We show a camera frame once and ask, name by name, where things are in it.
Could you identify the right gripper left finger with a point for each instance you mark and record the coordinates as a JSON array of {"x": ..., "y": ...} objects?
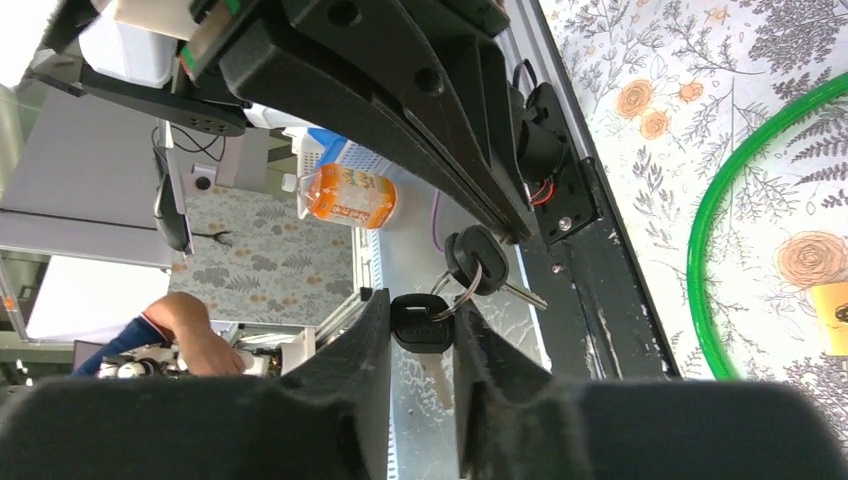
[{"x": 326, "y": 419}]

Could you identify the blue white basket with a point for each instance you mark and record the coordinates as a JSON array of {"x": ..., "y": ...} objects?
[{"x": 315, "y": 147}]

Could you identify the orange drink bottle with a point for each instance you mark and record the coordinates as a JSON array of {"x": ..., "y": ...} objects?
[{"x": 338, "y": 194}]

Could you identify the floral table mat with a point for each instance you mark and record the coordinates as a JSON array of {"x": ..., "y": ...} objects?
[{"x": 669, "y": 90}]

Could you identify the brass padlock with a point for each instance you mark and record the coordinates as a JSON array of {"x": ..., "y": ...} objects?
[{"x": 830, "y": 303}]

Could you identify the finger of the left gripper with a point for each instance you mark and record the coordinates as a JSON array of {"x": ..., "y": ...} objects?
[{"x": 439, "y": 60}]

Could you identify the black head key bunch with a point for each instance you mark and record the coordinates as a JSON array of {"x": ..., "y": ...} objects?
[{"x": 422, "y": 323}]

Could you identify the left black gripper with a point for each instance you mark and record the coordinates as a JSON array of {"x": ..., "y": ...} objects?
[{"x": 260, "y": 57}]

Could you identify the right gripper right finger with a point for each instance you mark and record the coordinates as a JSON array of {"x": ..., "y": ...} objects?
[{"x": 515, "y": 420}]

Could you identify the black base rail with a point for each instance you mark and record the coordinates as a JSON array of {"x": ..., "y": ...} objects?
[{"x": 600, "y": 322}]

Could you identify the seated person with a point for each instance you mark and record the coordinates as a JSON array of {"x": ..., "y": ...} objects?
[{"x": 178, "y": 318}]

